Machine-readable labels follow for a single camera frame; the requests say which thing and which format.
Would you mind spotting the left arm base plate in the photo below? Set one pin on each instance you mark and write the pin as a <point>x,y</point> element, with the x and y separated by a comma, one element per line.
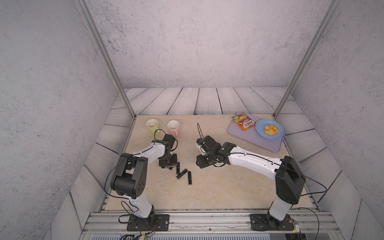
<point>148,222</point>

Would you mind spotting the green mug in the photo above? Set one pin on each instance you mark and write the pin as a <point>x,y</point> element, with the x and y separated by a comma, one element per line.
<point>153,127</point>

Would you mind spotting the bread roll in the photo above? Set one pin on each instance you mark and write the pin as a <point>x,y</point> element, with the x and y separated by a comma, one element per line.
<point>271,130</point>

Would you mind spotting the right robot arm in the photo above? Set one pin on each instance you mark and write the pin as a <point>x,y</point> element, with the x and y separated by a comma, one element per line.
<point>288,177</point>

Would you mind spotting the blue plate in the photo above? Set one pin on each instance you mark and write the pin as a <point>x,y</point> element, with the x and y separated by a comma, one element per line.
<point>260,124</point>

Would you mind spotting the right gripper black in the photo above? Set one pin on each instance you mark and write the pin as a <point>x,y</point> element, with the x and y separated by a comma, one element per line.
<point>200,162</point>

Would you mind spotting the frame post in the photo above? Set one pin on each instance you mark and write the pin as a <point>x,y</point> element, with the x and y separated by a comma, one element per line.
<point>320,32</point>
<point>82,5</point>

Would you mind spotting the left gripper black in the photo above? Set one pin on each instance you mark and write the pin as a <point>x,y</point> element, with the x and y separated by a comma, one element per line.
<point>174,162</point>

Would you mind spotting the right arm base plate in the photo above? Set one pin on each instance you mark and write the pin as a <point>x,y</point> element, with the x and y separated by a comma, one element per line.
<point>265,222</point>

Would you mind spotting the right frame post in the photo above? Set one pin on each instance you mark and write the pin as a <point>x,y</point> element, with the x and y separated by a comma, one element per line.
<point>320,32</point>

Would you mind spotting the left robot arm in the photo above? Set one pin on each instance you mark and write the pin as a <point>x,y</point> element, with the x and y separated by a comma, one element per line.
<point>129,178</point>

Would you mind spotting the aluminium rail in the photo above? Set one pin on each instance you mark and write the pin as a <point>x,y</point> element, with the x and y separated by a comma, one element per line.
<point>309,222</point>

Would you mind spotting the orange snack packet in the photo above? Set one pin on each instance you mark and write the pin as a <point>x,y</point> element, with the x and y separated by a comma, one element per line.
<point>243,121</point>

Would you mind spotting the left frame post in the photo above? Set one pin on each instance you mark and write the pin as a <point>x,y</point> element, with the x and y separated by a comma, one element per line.
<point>82,5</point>

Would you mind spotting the pink mug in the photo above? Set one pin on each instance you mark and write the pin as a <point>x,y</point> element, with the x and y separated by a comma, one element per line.
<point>174,128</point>

